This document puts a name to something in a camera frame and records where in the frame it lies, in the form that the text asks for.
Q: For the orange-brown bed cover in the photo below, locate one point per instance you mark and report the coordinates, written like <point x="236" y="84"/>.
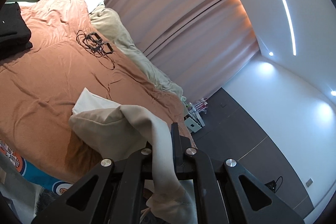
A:
<point x="39" y="89"/>

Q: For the colourful patterned floor mat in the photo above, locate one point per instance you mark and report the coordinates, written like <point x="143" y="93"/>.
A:
<point x="32" y="173"/>

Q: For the light grey jacket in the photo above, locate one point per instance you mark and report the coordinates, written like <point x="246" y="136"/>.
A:
<point x="116" y="131"/>

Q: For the black charger with cable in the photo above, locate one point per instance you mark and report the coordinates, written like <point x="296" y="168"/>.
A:
<point x="275" y="185"/>

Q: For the pink curtain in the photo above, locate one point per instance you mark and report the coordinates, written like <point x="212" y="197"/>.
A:
<point x="199" y="44"/>

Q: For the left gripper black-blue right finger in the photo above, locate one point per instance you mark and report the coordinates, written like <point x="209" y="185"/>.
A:
<point x="226" y="192"/>

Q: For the wall socket plate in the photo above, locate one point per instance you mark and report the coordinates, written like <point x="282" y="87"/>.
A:
<point x="309" y="182"/>

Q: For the white wire rack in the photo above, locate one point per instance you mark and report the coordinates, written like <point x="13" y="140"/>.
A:
<point x="192" y="114"/>

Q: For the black folded garment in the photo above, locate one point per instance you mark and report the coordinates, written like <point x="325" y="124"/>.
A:
<point x="15" y="34"/>

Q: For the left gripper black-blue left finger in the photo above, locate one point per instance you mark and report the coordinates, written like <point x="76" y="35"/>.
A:
<point x="109" y="193"/>

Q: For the beige crumpled blanket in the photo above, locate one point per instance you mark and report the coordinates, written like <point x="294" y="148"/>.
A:
<point x="108" y="23"/>

